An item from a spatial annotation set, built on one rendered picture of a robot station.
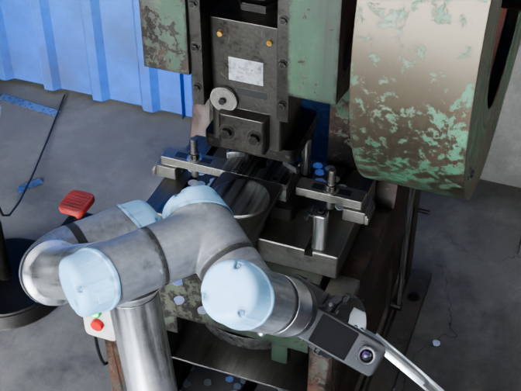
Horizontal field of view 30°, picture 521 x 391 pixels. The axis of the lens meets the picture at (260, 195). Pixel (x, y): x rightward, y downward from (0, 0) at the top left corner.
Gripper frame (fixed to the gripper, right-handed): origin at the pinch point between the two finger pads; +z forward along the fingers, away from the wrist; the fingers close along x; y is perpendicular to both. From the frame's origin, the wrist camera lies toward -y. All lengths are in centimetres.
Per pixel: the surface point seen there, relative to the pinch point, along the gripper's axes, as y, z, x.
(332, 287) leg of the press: 33, 55, 2
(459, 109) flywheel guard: 2.9, -0.8, -34.3
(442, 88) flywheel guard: 5.4, -3.9, -35.6
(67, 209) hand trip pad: 81, 26, 14
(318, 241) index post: 38, 49, -5
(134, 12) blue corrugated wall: 181, 124, -38
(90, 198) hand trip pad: 80, 30, 10
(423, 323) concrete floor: 42, 142, 5
